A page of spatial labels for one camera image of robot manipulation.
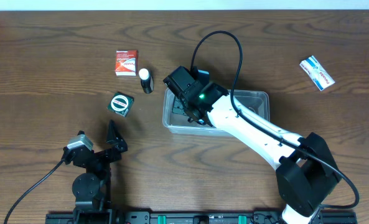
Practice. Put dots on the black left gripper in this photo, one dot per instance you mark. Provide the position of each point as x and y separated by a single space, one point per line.
102 154

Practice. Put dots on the black mounting rail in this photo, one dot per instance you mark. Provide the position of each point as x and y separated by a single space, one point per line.
144 217

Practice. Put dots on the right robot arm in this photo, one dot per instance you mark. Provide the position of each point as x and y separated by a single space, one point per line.
305 168

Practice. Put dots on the blue Kool Fever box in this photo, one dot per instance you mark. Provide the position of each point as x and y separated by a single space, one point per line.
203 77

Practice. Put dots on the green Zam-Buk box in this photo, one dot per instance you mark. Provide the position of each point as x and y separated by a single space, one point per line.
120 104

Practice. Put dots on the white blue Panadol box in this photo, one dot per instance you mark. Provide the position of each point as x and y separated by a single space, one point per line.
317 73

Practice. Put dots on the red Panadol box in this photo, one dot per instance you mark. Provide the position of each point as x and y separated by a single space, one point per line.
126 63

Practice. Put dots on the clear plastic container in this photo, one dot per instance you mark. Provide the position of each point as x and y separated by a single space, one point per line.
256 101

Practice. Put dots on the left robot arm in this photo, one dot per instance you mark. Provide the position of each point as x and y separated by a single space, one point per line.
92 189

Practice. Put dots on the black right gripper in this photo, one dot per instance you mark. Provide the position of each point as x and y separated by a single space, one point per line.
180 106

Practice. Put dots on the dark bottle white cap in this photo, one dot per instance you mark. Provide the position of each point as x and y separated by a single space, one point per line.
146 80

